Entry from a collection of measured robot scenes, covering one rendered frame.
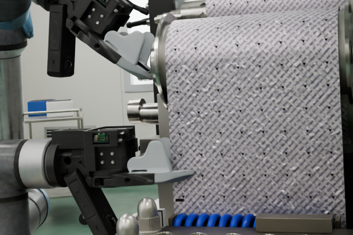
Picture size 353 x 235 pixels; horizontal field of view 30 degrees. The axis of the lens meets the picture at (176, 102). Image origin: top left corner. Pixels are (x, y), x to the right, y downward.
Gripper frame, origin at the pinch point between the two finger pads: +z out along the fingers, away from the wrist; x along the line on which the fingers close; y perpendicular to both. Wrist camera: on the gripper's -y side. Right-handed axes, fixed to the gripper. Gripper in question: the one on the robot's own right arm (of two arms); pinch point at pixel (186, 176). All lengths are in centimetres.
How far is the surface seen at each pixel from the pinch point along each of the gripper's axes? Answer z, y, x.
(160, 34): -2.8, 20.1, 0.6
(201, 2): -4.1, 26.8, 28.7
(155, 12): -14.6, 26.2, 33.0
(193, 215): 1.6, -4.9, -2.7
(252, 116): 9.9, 8.1, -0.2
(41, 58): -331, 35, 556
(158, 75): -2.8, 14.3, -1.1
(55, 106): -236, -10, 403
